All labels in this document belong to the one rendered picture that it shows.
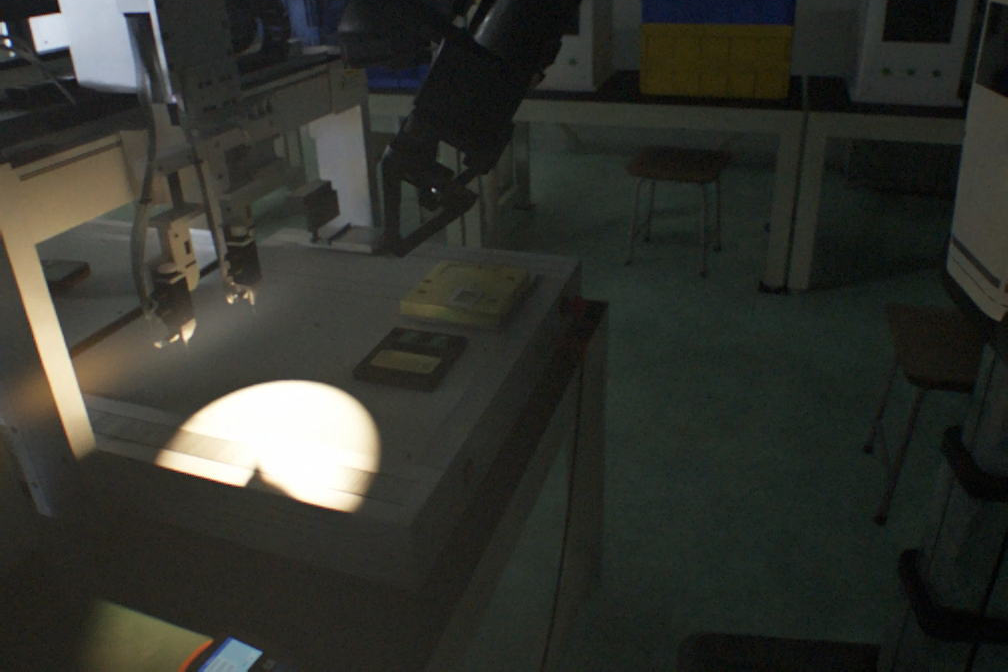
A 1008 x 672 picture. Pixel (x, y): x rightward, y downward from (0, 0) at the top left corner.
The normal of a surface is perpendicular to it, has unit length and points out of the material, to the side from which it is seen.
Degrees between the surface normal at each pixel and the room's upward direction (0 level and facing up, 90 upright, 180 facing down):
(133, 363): 0
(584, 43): 90
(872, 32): 90
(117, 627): 0
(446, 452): 0
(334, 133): 90
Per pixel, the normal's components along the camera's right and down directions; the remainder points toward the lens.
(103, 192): 0.94, 0.11
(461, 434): -0.04, -0.91
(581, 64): -0.33, 0.39
